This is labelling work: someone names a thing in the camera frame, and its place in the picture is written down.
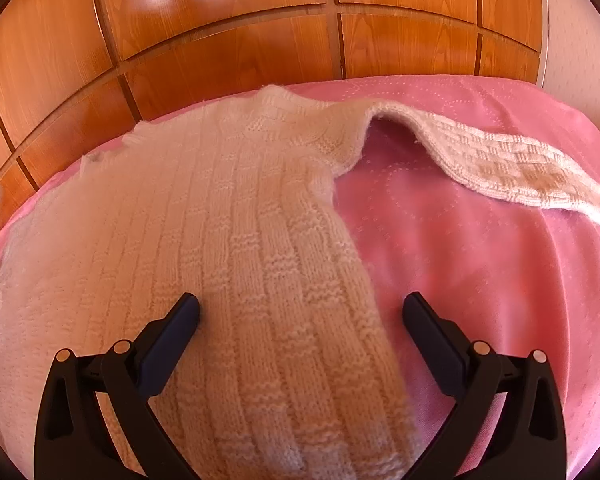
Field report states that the white knit sweater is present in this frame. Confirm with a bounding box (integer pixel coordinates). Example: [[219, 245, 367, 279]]
[[0, 85, 600, 480]]

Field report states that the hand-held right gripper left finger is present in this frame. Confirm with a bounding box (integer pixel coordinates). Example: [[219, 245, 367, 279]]
[[32, 291, 201, 480]]

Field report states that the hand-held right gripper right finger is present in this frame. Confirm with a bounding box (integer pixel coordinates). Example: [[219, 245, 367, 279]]
[[402, 291, 567, 480]]

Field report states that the pink quilted bedspread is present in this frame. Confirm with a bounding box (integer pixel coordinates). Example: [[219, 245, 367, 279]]
[[0, 76, 600, 480]]

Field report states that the wooden panelled headboard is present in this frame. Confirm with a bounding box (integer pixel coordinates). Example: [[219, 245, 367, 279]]
[[0, 0, 548, 221]]

